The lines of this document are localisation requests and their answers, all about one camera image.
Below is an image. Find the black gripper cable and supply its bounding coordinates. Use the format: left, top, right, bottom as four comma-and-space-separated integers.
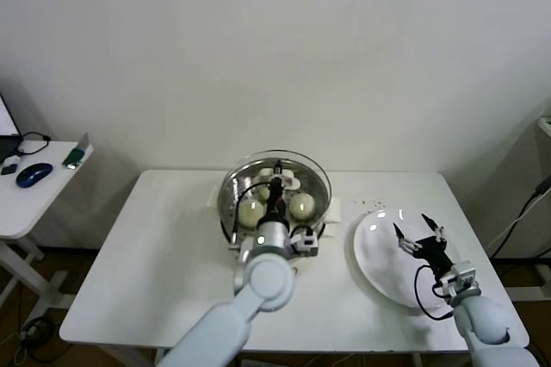
230, 185, 276, 248
414, 265, 455, 320

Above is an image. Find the thin black desk cable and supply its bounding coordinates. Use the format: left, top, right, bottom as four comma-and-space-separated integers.
16, 131, 52, 157

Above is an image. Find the white side table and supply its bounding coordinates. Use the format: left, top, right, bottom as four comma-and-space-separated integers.
0, 139, 95, 320

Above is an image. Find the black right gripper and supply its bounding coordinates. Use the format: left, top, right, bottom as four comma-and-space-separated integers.
392, 213, 455, 276

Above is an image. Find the black wall power cable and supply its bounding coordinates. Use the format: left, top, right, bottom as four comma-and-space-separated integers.
490, 180, 551, 261

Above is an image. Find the white electric cooker pot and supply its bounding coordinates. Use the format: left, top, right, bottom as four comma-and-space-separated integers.
207, 185, 342, 276

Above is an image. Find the stainless steel steamer basket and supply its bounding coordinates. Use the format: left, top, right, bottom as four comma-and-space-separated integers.
217, 159, 331, 248

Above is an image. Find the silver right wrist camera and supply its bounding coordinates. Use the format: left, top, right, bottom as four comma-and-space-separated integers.
441, 261, 479, 295

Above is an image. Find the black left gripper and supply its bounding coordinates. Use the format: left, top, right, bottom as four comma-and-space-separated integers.
265, 159, 288, 224

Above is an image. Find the black laptop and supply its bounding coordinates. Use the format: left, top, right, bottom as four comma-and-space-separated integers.
0, 90, 23, 162

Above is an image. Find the large white plate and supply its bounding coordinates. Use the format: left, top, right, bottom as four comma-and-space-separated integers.
352, 209, 464, 310

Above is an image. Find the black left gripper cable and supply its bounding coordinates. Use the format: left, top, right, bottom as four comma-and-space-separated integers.
230, 185, 276, 248

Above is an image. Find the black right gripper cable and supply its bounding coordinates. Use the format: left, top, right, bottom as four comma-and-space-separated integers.
414, 265, 455, 320

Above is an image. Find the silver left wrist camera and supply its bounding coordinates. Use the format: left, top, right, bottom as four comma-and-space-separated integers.
290, 228, 320, 258

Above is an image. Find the white furniture leg frame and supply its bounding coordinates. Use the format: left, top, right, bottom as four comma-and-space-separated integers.
503, 263, 551, 302

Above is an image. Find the blue computer mouse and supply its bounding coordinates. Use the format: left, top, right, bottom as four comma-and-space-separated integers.
15, 162, 54, 190

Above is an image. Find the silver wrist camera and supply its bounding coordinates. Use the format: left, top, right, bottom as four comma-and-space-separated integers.
441, 261, 479, 295
290, 228, 320, 258

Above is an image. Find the round glass pot lid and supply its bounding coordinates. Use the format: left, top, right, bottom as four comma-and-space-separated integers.
219, 149, 334, 234

